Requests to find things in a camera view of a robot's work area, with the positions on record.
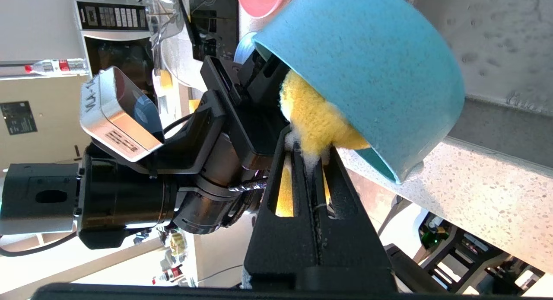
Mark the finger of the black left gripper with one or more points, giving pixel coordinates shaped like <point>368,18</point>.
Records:
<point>265,88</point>

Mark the beige tall cabinet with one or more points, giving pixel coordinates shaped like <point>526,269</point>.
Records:
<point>56,118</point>

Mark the pink plate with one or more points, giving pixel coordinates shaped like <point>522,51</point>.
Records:
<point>259,1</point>

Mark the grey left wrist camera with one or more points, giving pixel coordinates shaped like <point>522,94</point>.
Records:
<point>112,118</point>

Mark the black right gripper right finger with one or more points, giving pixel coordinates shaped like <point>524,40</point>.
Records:
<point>350,256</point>

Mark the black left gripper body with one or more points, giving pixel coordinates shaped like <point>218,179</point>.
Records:
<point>129,196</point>

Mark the clear plastic water bottle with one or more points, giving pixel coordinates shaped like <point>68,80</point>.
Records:
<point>56,65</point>

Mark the stainless steel sink basin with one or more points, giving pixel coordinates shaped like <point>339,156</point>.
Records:
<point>497,32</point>

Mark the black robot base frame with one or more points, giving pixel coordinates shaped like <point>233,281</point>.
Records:
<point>466,248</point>

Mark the small red label bottle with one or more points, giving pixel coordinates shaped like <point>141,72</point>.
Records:
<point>170,275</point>

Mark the black wall sign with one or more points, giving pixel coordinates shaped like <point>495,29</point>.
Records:
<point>17,118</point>

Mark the teal bowl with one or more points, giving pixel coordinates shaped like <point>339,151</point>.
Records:
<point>367,66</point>

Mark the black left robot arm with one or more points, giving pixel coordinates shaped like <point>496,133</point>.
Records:
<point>26,174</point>

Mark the silver black microwave oven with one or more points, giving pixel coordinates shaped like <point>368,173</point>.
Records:
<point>116,17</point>

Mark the black glass cooktop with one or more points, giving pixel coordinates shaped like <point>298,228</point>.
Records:
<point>216,27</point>

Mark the yellow green sponge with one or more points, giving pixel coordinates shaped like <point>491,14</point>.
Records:
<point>315,118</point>

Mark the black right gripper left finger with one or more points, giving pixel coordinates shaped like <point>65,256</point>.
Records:
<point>281,256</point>

